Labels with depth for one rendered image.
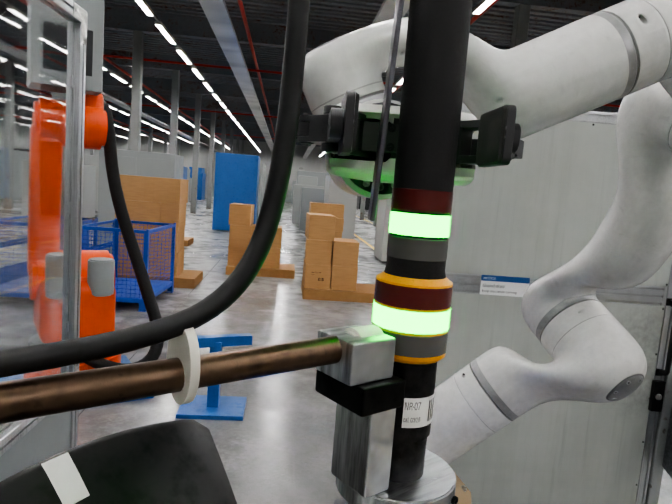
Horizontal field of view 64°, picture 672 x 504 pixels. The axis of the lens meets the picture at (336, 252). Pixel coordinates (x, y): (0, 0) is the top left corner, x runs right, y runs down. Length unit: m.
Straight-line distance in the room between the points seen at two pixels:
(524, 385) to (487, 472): 1.59
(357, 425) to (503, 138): 0.17
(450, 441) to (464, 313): 1.29
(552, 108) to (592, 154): 1.81
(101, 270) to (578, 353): 3.58
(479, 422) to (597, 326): 0.25
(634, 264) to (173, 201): 7.67
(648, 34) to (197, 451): 0.55
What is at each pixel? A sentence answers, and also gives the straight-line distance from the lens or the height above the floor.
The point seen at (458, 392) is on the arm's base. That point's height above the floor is 1.28.
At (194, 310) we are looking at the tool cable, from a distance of 0.23.
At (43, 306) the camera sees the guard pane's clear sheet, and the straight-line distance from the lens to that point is 1.59.
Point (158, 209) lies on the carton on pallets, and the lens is 8.29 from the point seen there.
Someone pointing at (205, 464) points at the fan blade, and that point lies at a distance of 0.44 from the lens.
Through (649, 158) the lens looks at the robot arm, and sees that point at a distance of 0.84.
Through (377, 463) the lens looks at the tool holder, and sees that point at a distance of 0.30.
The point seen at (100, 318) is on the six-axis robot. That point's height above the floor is 0.57.
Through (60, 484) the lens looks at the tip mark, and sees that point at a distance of 0.40.
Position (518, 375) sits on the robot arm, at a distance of 0.95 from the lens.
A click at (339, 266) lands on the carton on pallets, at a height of 0.50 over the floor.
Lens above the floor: 1.61
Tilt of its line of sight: 7 degrees down
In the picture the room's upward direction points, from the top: 4 degrees clockwise
